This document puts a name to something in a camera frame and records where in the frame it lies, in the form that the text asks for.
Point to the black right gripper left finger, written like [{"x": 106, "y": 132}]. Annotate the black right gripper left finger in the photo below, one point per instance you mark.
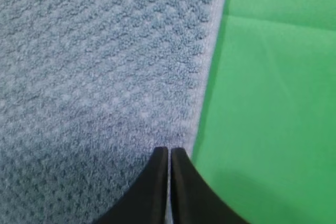
[{"x": 145, "y": 201}]

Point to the green table cover cloth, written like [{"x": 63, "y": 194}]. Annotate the green table cover cloth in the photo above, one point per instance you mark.
[{"x": 266, "y": 142}]

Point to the blue waffle-weave towel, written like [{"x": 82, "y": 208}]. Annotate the blue waffle-weave towel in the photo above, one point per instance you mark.
[{"x": 88, "y": 89}]

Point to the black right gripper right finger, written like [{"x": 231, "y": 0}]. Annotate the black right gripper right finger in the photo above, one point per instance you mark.
[{"x": 192, "y": 200}]

